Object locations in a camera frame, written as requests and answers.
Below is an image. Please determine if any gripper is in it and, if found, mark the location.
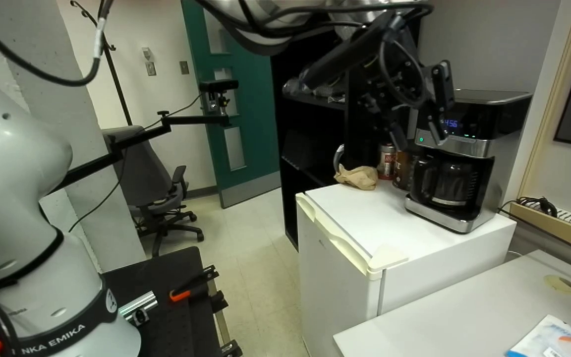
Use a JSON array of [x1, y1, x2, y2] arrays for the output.
[[356, 24, 457, 152]]

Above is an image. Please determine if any glass coffee carafe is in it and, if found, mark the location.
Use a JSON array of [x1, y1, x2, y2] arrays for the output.
[[408, 154, 485, 210]]

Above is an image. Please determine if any black and steel coffee maker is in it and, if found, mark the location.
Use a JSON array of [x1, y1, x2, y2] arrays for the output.
[[403, 89, 534, 235]]

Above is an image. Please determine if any red can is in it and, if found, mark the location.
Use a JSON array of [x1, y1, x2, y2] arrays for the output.
[[378, 143, 398, 180]]

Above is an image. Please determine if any brown jar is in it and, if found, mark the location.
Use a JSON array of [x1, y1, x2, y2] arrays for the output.
[[393, 149, 418, 192]]

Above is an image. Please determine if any crumpled brown paper bag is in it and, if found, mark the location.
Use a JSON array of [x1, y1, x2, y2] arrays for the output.
[[334, 164, 380, 191]]

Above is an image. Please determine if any clear plastic bag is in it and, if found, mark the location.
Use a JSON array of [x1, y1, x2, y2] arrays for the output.
[[283, 74, 346, 98]]

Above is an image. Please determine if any black shelf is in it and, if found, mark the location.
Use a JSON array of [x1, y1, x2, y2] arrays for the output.
[[270, 19, 421, 251]]

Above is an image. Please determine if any white mini fridge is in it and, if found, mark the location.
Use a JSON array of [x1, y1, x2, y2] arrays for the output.
[[295, 179, 517, 357]]

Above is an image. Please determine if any green door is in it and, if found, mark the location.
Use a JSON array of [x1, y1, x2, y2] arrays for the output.
[[181, 0, 282, 209]]

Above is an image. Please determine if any baseboard heater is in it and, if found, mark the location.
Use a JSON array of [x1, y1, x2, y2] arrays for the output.
[[508, 200, 571, 259]]

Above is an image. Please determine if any white mini fridge door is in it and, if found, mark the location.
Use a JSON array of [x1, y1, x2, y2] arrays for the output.
[[295, 192, 384, 357]]

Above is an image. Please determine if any white table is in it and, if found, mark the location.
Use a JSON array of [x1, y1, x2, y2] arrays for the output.
[[333, 249, 571, 357]]

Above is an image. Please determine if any white and blue packet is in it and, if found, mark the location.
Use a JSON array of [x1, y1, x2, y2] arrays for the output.
[[505, 314, 571, 357]]

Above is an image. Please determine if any grey office chair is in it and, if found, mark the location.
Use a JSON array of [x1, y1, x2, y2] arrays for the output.
[[101, 125, 205, 257]]

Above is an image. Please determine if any orange and black clamp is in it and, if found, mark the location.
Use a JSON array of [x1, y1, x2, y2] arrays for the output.
[[168, 265, 220, 303]]

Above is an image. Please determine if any black coat stand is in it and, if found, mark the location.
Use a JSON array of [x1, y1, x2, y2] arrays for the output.
[[69, 0, 133, 127]]

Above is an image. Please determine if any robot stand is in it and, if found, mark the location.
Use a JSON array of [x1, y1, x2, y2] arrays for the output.
[[0, 245, 243, 357]]

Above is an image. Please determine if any silver aluminium bar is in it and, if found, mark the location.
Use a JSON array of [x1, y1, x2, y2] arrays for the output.
[[118, 291, 158, 326]]

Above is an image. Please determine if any coil of black cable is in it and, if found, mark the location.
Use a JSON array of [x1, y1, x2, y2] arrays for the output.
[[498, 195, 559, 219]]

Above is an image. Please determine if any camera on mount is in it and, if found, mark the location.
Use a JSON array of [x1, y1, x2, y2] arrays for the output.
[[48, 79, 240, 195]]

